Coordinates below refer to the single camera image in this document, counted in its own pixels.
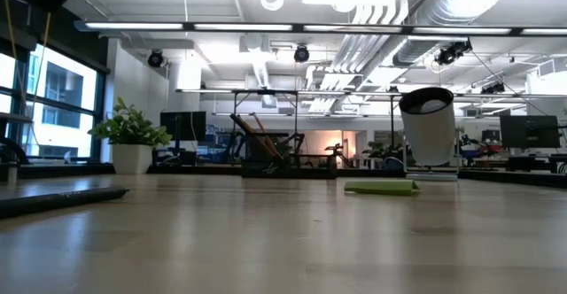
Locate black handled scissors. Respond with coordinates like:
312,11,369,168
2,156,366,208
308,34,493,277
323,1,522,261
228,112,274,171

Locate green sticky note pad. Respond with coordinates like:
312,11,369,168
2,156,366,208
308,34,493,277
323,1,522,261
344,179,422,197

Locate black pen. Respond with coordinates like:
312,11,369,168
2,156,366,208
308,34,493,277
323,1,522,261
0,187,130,221

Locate black round spotlight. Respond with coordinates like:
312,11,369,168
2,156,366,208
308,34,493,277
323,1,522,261
293,43,311,64
147,49,166,69
435,38,473,67

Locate black computer monitor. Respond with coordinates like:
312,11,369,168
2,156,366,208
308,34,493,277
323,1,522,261
499,114,562,150
159,110,207,143

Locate green plant in white pot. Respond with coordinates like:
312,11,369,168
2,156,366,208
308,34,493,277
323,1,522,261
88,97,173,175

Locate silver ventilation duct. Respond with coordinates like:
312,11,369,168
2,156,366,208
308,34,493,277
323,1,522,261
392,0,515,67

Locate black rail with light strips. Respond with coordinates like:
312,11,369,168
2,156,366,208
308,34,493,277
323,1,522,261
74,20,567,37

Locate black metal frame stand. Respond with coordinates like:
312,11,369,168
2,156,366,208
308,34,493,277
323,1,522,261
175,88,517,171

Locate large window black frame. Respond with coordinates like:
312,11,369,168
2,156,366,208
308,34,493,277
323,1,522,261
0,45,107,165

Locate black aluminium table frame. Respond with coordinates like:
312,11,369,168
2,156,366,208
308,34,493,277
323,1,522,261
0,161,567,190

